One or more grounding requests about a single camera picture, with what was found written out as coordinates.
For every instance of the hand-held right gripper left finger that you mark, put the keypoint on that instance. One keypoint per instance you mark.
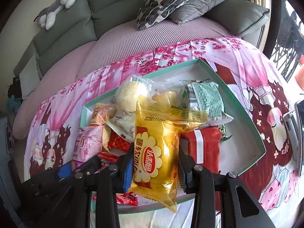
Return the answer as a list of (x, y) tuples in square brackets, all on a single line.
[(127, 173)]

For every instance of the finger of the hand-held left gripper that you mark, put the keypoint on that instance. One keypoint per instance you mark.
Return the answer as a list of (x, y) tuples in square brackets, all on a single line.
[(64, 169), (89, 166)]

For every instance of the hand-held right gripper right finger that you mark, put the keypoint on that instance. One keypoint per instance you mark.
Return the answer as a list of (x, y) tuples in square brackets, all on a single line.
[(187, 178)]

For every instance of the pink snack packet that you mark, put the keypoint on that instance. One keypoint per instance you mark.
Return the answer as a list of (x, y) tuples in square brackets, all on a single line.
[(86, 144)]

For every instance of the yellow cake packet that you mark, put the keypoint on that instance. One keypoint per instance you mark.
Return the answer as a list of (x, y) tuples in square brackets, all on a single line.
[(154, 152)]

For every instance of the red box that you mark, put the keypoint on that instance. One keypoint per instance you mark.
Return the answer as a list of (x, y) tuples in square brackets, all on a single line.
[(206, 147)]

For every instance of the white snack packet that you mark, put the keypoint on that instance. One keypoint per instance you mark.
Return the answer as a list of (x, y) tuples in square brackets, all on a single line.
[(123, 125)]

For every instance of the orange white bread packet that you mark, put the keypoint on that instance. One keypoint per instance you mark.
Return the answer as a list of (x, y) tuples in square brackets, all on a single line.
[(101, 115)]

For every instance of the green white biscuit packet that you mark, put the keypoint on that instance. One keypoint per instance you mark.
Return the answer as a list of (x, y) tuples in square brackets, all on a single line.
[(224, 130)]

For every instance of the teal-rimmed white box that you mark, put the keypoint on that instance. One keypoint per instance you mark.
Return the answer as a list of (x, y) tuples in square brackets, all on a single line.
[(239, 147)]

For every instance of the round cream bun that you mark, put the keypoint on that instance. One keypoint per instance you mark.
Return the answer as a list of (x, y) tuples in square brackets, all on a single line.
[(131, 93)]

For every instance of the green silver snack packet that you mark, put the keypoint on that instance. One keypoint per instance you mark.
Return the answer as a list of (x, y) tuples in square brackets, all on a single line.
[(204, 99)]

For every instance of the pale yellow jelly cup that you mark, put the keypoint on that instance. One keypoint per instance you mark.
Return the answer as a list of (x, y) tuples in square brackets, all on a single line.
[(163, 96)]

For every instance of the teal cloth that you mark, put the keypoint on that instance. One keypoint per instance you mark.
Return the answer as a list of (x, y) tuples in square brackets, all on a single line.
[(13, 104)]

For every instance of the dark clothes pile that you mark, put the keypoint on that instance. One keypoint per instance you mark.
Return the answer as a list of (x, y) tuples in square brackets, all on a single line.
[(14, 87)]

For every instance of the light grey cushion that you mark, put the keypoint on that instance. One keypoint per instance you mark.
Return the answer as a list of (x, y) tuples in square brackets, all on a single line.
[(29, 78)]

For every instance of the pink printed blanket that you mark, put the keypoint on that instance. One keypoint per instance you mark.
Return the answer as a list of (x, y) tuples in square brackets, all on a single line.
[(237, 57)]

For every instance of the orange container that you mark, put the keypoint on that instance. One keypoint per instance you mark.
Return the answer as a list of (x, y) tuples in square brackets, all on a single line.
[(300, 77)]

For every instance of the black metal rack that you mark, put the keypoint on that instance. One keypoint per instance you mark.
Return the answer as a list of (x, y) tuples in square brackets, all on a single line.
[(285, 49)]

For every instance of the grey white plush dog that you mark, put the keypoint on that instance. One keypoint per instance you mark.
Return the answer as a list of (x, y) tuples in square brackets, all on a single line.
[(57, 7)]

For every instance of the grey pillow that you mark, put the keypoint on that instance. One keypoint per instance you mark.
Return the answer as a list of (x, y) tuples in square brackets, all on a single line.
[(201, 7)]

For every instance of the black white patterned pillow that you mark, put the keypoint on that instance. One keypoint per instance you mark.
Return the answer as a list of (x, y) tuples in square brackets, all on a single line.
[(166, 2)]

